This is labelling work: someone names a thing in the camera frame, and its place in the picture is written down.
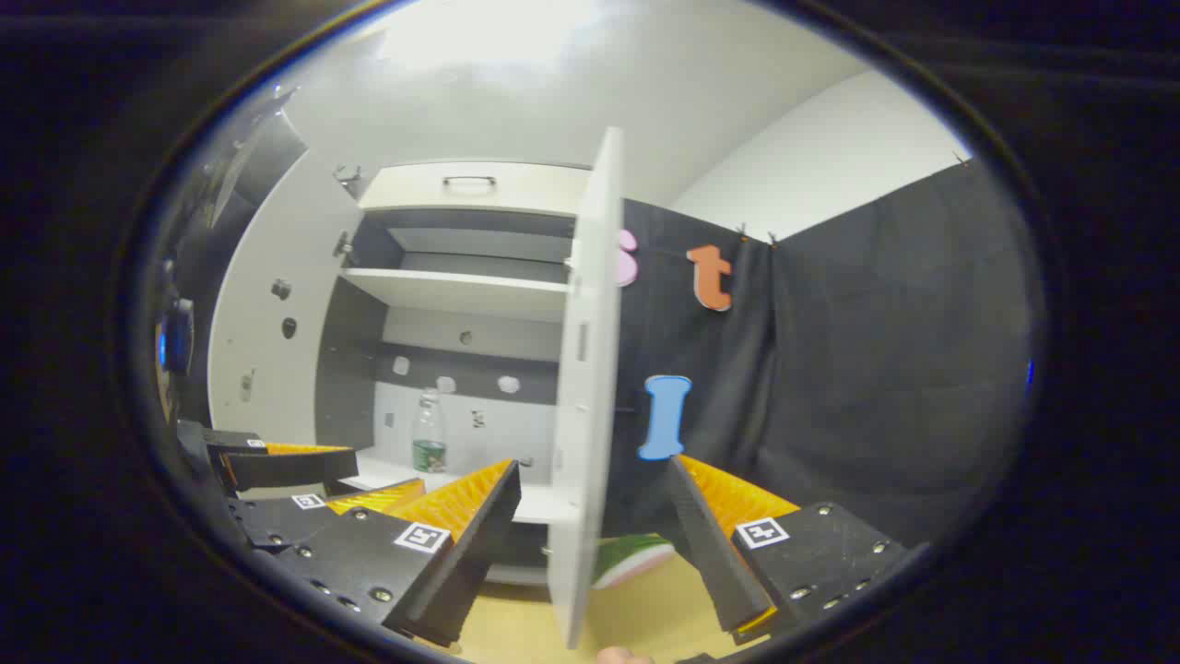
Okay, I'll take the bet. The clear plastic bottle green label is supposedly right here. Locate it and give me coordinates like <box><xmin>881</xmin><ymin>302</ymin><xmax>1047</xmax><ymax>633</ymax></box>
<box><xmin>412</xmin><ymin>389</ymin><xmax>449</xmax><ymax>477</ymax></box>

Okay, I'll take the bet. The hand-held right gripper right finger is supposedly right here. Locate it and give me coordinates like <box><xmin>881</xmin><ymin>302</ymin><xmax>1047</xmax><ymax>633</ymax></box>
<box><xmin>666</xmin><ymin>454</ymin><xmax>927</xmax><ymax>646</ymax></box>

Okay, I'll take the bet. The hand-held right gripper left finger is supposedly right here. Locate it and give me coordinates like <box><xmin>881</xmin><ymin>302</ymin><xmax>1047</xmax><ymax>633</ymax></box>
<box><xmin>277</xmin><ymin>458</ymin><xmax>523</xmax><ymax>648</ymax></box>

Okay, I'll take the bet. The black device on stand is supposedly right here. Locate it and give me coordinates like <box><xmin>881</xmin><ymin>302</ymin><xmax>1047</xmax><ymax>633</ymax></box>
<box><xmin>157</xmin><ymin>297</ymin><xmax>197</xmax><ymax>377</ymax></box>

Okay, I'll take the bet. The white and grey cabinet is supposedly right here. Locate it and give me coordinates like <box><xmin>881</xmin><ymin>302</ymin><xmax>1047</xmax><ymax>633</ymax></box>
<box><xmin>313</xmin><ymin>161</ymin><xmax>593</xmax><ymax>587</ymax></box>

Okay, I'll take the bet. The watermelon slice coaster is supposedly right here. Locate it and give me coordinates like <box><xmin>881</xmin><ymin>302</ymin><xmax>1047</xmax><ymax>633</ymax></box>
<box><xmin>590</xmin><ymin>533</ymin><xmax>678</xmax><ymax>591</ymax></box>

